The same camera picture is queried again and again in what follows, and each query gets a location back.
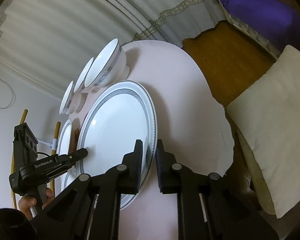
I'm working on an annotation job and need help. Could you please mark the air conditioner cable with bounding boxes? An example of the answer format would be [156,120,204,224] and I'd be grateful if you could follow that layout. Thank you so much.
[0,72,17,110]

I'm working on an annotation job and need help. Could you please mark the round pink table mat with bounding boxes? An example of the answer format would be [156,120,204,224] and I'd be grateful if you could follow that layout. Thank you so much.
[70,39,235,240]

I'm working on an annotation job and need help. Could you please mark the purple cloth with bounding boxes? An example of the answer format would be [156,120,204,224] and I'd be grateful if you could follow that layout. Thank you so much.
[219,0,300,51]

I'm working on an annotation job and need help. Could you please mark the white stand with wooden hoops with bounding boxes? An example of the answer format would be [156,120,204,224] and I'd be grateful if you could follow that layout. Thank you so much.
[11,109,61,209]

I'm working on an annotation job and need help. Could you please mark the grey-rimmed white plate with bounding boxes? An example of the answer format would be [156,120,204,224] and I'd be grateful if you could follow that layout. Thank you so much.
[61,167,77,191]
[75,80,159,211]
[56,119,72,155]

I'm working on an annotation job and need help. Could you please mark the grey curtain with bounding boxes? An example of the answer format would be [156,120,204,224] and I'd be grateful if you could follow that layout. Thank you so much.
[0,0,225,98]

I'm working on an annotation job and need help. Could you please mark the person left hand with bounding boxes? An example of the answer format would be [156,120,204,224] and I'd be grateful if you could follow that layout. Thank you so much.
[18,188,55,220]

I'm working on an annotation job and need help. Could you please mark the beige cushion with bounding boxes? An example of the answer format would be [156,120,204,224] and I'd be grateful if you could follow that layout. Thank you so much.
[227,45,300,218]

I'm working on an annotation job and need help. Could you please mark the white bowl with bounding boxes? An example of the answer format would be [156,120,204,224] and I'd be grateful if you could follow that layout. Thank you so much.
[84,38,130,90]
[59,81,85,114]
[74,57,101,93]

